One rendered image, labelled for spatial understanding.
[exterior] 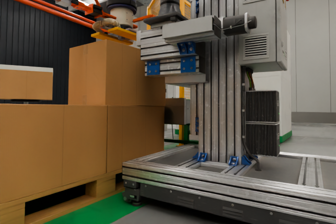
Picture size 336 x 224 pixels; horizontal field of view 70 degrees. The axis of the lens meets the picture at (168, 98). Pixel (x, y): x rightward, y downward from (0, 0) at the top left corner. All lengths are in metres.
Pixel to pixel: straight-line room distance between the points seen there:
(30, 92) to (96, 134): 2.04
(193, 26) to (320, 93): 9.52
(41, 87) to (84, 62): 1.74
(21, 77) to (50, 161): 2.20
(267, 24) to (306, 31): 9.57
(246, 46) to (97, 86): 0.90
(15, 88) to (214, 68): 2.55
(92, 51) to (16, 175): 0.82
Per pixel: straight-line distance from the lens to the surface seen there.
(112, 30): 1.72
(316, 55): 10.69
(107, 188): 1.55
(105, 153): 1.49
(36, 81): 3.37
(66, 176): 1.35
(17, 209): 1.27
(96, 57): 1.57
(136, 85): 1.65
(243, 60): 1.33
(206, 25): 1.14
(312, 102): 10.50
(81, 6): 1.70
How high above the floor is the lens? 0.53
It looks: 2 degrees up
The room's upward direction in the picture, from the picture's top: straight up
